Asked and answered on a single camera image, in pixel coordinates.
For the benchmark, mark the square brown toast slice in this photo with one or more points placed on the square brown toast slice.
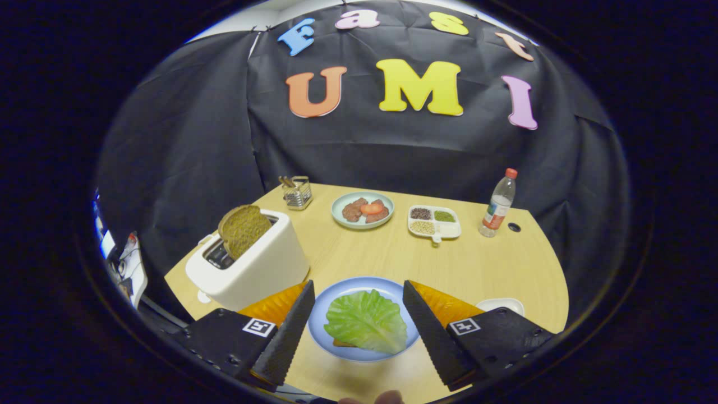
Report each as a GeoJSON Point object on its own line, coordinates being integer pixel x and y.
{"type": "Point", "coordinates": [341, 343]}

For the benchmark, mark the clear plastic water bottle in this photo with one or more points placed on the clear plastic water bottle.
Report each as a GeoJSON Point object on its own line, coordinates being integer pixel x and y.
{"type": "Point", "coordinates": [496, 210]}

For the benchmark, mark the red tomato slice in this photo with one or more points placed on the red tomato slice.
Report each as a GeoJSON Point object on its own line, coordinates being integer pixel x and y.
{"type": "Point", "coordinates": [372, 209]}

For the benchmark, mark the brown meat piece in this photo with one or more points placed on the brown meat piece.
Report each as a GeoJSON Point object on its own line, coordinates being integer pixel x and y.
{"type": "Point", "coordinates": [353, 210]}
{"type": "Point", "coordinates": [381, 215]}

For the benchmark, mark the light green plate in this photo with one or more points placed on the light green plate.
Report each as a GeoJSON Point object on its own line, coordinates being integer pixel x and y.
{"type": "Point", "coordinates": [362, 225]}

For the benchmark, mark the black backdrop cloth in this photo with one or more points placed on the black backdrop cloth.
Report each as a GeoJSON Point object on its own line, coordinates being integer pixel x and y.
{"type": "Point", "coordinates": [392, 151]}

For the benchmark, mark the white divided condiment tray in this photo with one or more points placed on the white divided condiment tray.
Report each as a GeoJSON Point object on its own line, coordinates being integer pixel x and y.
{"type": "Point", "coordinates": [449, 229]}

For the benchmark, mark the blue plate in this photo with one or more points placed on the blue plate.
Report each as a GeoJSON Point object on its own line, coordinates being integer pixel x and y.
{"type": "Point", "coordinates": [336, 292]}

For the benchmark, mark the small white plate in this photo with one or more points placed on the small white plate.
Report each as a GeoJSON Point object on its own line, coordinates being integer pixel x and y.
{"type": "Point", "coordinates": [499, 303]}

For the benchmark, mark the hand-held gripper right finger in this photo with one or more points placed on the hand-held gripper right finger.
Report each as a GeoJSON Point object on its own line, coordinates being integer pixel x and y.
{"type": "Point", "coordinates": [432, 342]}

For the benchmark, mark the round brown bread slice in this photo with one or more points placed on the round brown bread slice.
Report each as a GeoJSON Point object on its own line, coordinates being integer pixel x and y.
{"type": "Point", "coordinates": [244, 227]}

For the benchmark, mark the green lettuce leaf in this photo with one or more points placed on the green lettuce leaf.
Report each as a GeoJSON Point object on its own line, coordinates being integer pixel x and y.
{"type": "Point", "coordinates": [364, 322]}

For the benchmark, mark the dark brown seeds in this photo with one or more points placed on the dark brown seeds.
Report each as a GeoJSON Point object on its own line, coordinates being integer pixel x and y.
{"type": "Point", "coordinates": [420, 214]}

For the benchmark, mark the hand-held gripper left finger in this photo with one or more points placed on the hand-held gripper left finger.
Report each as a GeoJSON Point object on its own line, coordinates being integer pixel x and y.
{"type": "Point", "coordinates": [289, 342]}

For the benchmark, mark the beige seeds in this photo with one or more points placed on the beige seeds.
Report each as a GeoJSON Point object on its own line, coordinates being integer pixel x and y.
{"type": "Point", "coordinates": [422, 227]}

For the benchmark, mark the white toaster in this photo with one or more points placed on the white toaster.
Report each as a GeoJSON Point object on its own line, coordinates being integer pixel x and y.
{"type": "Point", "coordinates": [263, 269]}

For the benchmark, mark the green seeds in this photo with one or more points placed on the green seeds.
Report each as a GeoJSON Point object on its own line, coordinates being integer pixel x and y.
{"type": "Point", "coordinates": [444, 216]}

